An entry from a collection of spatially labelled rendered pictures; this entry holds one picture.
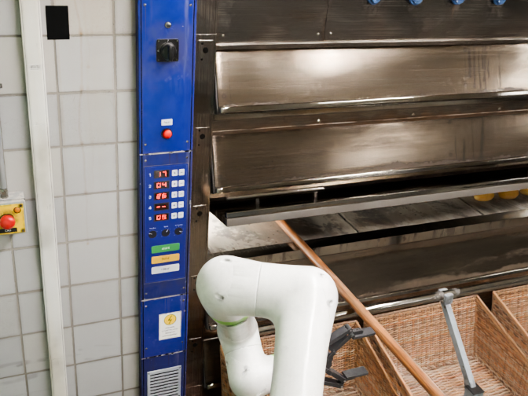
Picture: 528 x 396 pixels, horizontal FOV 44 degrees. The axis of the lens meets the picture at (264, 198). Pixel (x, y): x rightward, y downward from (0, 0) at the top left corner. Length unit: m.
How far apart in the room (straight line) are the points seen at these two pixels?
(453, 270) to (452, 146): 0.56
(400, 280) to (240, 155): 0.90
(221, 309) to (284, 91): 0.90
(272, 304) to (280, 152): 0.91
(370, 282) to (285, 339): 1.32
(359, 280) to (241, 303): 1.27
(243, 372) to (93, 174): 0.71
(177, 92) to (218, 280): 0.75
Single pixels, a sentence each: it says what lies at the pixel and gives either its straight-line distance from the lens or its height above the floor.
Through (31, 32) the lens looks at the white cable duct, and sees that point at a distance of 1.81.
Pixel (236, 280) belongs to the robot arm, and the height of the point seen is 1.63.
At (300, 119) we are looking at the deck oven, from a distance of 2.11.
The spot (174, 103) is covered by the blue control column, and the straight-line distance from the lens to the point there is 1.91.
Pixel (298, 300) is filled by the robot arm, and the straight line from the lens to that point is 1.28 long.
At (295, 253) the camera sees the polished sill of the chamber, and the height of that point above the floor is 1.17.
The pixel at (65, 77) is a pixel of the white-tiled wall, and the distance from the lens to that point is 1.86.
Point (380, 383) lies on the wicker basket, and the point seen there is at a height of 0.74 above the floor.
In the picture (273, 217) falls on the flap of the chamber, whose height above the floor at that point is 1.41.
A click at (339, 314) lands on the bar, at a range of 2.04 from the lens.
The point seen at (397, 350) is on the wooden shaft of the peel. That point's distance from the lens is 1.90.
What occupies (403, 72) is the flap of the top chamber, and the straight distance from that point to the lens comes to 2.25.
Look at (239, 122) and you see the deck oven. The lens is 2.03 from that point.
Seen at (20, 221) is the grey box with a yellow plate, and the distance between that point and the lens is 1.92.
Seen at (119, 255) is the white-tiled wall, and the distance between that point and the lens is 2.11.
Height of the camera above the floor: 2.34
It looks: 26 degrees down
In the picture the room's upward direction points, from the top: 5 degrees clockwise
